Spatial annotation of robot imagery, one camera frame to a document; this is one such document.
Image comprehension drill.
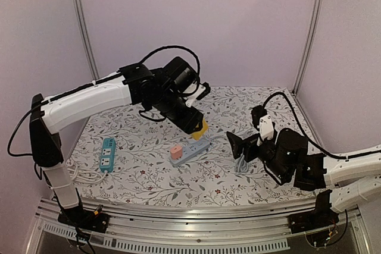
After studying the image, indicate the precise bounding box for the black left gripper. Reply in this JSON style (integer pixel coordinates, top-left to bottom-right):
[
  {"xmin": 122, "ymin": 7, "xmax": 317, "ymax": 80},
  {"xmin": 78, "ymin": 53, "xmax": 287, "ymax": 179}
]
[{"xmin": 154, "ymin": 88, "xmax": 204, "ymax": 134}]

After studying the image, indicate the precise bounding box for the light blue power cord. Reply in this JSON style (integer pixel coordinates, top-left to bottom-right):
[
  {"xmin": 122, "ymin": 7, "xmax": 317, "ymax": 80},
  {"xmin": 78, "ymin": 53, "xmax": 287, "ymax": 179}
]
[{"xmin": 210, "ymin": 134, "xmax": 254, "ymax": 174}]

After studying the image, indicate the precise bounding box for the yellow cube plug adapter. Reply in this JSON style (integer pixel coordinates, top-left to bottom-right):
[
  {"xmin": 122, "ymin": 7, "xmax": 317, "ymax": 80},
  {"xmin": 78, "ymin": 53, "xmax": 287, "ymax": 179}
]
[{"xmin": 190, "ymin": 119, "xmax": 208, "ymax": 140}]

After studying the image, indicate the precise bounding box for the light blue power strip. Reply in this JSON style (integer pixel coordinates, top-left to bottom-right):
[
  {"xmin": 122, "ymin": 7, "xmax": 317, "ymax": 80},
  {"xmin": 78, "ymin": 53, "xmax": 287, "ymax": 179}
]
[{"xmin": 169, "ymin": 139, "xmax": 211, "ymax": 167}]

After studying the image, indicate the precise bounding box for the pink cube plug adapter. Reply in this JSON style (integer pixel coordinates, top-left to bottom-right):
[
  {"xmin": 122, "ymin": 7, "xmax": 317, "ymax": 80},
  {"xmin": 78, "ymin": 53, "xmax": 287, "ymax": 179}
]
[{"xmin": 170, "ymin": 145, "xmax": 183, "ymax": 161}]

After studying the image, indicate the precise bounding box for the teal white power strip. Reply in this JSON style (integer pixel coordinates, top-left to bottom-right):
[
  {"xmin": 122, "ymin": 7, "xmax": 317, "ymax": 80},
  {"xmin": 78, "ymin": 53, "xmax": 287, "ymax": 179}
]
[{"xmin": 99, "ymin": 138, "xmax": 116, "ymax": 173}]

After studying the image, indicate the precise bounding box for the white cord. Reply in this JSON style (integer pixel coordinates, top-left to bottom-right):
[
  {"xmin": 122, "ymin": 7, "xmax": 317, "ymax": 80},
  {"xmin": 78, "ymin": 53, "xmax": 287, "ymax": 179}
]
[{"xmin": 65, "ymin": 158, "xmax": 107, "ymax": 185}]

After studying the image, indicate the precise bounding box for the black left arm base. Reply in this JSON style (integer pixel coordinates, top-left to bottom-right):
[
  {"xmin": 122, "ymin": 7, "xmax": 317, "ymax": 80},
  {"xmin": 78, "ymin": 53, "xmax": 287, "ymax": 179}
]
[{"xmin": 58, "ymin": 204, "xmax": 110, "ymax": 233}]

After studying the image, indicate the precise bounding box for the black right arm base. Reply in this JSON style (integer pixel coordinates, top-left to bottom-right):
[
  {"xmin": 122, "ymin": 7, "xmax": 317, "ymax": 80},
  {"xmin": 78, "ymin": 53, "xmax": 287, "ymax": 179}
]
[{"xmin": 288, "ymin": 190, "xmax": 339, "ymax": 248}]

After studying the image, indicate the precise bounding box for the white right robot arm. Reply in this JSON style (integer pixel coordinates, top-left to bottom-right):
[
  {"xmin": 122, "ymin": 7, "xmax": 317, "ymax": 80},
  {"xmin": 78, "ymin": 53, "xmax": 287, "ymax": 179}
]
[{"xmin": 226, "ymin": 128, "xmax": 380, "ymax": 228}]

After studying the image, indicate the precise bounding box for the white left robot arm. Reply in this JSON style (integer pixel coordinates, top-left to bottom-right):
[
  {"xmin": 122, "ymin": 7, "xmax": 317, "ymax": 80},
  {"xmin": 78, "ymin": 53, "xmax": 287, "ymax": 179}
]
[{"xmin": 29, "ymin": 57, "xmax": 209, "ymax": 227}]

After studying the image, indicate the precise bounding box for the floral patterned table mat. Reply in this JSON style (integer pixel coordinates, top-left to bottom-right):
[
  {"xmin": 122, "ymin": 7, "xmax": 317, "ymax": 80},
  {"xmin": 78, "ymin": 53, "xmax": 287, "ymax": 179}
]
[{"xmin": 68, "ymin": 87, "xmax": 317, "ymax": 208}]

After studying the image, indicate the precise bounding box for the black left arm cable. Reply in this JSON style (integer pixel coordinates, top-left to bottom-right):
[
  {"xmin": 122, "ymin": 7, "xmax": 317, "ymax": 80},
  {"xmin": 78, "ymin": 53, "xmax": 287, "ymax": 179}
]
[{"xmin": 138, "ymin": 45, "xmax": 201, "ymax": 97}]

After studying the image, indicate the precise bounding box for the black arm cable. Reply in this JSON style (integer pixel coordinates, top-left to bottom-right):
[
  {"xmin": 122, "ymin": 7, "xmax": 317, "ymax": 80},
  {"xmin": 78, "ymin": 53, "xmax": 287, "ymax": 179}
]
[
  {"xmin": 138, "ymin": 45, "xmax": 201, "ymax": 97},
  {"xmin": 261, "ymin": 91, "xmax": 381, "ymax": 161}
]

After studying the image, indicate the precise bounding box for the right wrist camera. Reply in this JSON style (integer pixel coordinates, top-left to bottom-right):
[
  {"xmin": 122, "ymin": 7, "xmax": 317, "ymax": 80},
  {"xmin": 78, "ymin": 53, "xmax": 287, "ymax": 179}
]
[{"xmin": 251, "ymin": 105, "xmax": 275, "ymax": 146}]

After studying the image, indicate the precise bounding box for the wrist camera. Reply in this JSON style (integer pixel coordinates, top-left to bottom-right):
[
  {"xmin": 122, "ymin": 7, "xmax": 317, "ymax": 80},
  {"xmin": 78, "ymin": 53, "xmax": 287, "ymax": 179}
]
[
  {"xmin": 251, "ymin": 105, "xmax": 275, "ymax": 146},
  {"xmin": 183, "ymin": 82, "xmax": 211, "ymax": 108}
]

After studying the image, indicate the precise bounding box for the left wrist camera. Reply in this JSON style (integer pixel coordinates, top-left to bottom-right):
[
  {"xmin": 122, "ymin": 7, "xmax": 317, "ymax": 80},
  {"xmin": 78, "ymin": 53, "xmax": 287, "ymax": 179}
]
[{"xmin": 183, "ymin": 82, "xmax": 211, "ymax": 108}]

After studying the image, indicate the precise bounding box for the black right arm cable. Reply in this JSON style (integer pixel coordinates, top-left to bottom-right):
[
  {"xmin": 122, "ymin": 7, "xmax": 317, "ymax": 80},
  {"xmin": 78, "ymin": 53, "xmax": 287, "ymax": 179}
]
[{"xmin": 261, "ymin": 91, "xmax": 381, "ymax": 161}]

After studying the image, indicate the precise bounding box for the left aluminium frame post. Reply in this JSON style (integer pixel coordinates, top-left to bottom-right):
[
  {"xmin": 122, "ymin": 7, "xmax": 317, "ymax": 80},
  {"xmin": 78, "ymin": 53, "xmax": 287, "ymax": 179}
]
[{"xmin": 73, "ymin": 0, "xmax": 101, "ymax": 81}]

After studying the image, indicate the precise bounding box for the aluminium frame post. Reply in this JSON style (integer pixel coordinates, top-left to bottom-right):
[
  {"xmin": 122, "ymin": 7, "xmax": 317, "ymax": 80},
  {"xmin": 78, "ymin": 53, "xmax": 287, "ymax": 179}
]
[
  {"xmin": 292, "ymin": 0, "xmax": 323, "ymax": 97},
  {"xmin": 73, "ymin": 0, "xmax": 101, "ymax": 81}
]

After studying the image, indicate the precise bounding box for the aluminium front rail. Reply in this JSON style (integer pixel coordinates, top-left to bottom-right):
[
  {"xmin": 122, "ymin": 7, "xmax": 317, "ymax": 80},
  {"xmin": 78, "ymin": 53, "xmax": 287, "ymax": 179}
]
[{"xmin": 26, "ymin": 199, "xmax": 373, "ymax": 253}]

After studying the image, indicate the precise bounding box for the right aluminium frame post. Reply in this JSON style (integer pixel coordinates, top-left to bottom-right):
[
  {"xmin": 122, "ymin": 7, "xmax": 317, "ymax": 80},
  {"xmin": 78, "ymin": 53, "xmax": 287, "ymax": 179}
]
[{"xmin": 292, "ymin": 0, "xmax": 323, "ymax": 97}]

